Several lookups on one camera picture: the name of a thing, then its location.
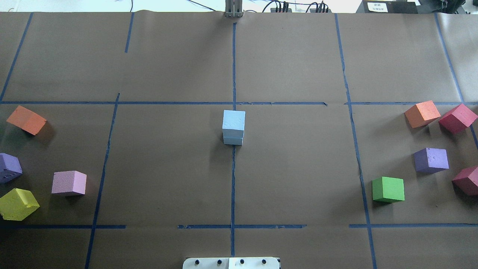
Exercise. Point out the textured orange foam block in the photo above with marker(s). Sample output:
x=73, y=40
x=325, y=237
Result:
x=422, y=114

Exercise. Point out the red foam block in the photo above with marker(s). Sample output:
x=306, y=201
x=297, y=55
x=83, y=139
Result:
x=458, y=119
x=467, y=180

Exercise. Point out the smooth orange foam block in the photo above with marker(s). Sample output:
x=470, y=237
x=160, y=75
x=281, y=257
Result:
x=27, y=120

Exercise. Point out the black labelled box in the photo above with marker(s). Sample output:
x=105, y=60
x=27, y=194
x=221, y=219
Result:
x=387, y=6

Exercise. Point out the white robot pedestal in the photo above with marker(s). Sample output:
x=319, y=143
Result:
x=232, y=263

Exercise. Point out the green foam block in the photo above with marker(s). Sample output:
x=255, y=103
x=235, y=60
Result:
x=388, y=189

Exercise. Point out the light blue foam block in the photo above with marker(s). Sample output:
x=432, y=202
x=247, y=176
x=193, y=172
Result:
x=233, y=140
x=233, y=123

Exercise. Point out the yellow foam block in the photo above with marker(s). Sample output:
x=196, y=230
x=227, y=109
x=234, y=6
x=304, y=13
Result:
x=18, y=204

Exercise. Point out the aluminium frame post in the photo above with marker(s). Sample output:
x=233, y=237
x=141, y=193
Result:
x=233, y=8

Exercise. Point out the pink foam block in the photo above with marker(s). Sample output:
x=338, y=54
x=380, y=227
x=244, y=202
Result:
x=69, y=183

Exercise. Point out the purple foam block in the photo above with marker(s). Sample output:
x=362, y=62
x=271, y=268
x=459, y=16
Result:
x=431, y=160
x=10, y=168

